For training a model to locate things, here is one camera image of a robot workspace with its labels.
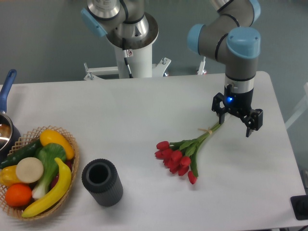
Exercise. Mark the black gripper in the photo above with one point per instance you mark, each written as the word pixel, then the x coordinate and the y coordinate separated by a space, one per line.
pixel 239 105

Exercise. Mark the red tulip bouquet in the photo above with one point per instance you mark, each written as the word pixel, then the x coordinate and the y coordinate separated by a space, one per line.
pixel 181 157

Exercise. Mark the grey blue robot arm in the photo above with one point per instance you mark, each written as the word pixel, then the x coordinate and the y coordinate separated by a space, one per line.
pixel 229 40

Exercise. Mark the black device at edge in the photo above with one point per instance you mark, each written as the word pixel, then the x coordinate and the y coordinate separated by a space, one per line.
pixel 300 206

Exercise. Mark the dark grey ribbed vase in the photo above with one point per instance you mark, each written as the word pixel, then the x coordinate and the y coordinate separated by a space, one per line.
pixel 101 180

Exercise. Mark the red vegetable in basket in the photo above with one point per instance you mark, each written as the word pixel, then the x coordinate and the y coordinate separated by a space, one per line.
pixel 69 163

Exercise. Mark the yellow banana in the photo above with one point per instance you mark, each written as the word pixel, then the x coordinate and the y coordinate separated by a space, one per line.
pixel 54 195

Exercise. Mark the yellow squash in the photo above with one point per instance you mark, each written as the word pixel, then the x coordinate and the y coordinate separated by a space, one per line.
pixel 51 136

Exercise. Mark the green bok choy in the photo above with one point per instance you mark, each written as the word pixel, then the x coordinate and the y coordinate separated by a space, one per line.
pixel 46 155

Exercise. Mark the woven wicker basket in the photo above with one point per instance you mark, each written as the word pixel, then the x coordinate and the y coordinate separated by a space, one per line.
pixel 30 137

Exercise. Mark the green cucumber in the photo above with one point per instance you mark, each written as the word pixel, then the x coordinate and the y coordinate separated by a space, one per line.
pixel 26 151

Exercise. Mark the beige round radish slice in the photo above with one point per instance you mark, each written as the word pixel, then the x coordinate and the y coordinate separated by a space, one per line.
pixel 29 170

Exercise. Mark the orange fruit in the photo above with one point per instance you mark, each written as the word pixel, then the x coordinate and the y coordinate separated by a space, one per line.
pixel 18 195

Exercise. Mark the yellow bell pepper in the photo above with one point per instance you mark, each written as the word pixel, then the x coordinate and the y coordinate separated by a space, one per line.
pixel 8 176

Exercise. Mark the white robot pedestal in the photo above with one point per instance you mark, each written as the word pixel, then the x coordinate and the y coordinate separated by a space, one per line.
pixel 132 44

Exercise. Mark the blue handled saucepan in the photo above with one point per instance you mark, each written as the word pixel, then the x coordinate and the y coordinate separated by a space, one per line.
pixel 9 134

